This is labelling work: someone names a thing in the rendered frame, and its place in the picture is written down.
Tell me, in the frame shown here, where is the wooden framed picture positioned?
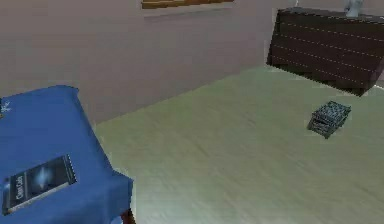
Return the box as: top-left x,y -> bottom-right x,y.
140,0 -> 235,10

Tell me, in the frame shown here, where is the dark blue book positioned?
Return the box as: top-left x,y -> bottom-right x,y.
2,153 -> 78,215

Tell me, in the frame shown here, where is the dark brown chest of drawers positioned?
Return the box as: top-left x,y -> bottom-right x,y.
266,7 -> 384,98

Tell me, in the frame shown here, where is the grey patterned box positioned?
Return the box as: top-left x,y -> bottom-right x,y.
306,100 -> 352,140

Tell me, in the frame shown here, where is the pale grey statue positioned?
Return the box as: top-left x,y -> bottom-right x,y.
343,0 -> 366,18

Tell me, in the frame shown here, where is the blue bed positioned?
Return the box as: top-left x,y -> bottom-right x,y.
0,84 -> 137,224

